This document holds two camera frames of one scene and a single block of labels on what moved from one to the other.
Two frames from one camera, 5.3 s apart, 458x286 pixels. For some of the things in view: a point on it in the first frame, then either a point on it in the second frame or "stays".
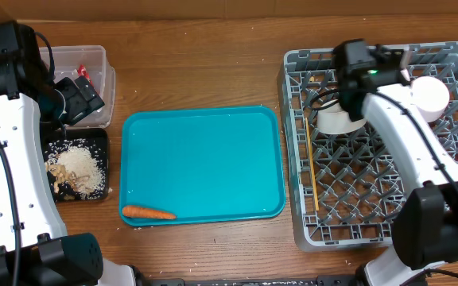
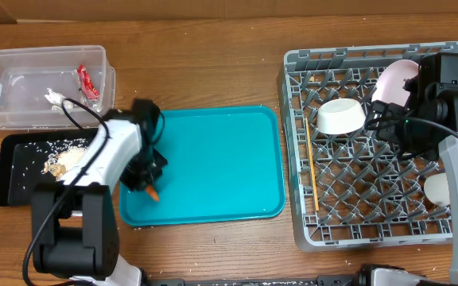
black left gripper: (83, 102) -> (137, 185)
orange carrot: (144, 212) -> (153, 192)
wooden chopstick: (312, 166) stays
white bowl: (335, 120) stays
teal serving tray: (204, 164) stays
